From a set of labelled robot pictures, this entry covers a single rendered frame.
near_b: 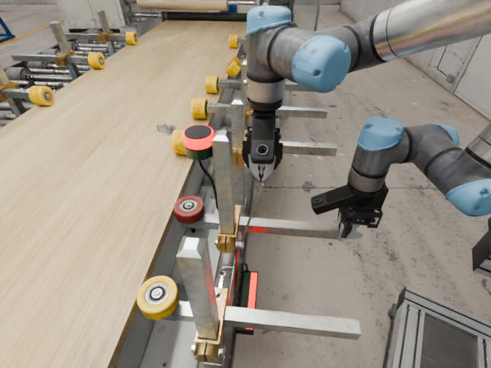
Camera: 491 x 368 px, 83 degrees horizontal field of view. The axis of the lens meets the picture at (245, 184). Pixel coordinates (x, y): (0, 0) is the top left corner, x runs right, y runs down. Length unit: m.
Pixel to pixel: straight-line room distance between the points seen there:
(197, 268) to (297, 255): 1.41
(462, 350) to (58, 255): 1.47
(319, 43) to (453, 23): 0.16
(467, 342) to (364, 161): 1.11
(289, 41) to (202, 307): 0.44
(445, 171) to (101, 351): 0.68
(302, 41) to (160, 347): 0.79
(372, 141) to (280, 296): 1.19
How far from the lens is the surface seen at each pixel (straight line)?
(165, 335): 0.90
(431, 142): 0.64
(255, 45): 0.52
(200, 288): 0.45
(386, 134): 0.59
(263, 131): 0.55
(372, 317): 1.70
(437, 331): 1.54
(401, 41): 0.50
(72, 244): 0.79
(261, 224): 0.77
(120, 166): 0.97
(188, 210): 0.75
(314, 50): 0.44
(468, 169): 0.58
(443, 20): 0.47
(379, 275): 1.84
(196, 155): 0.56
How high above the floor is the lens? 1.44
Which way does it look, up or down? 41 degrees down
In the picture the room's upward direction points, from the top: straight up
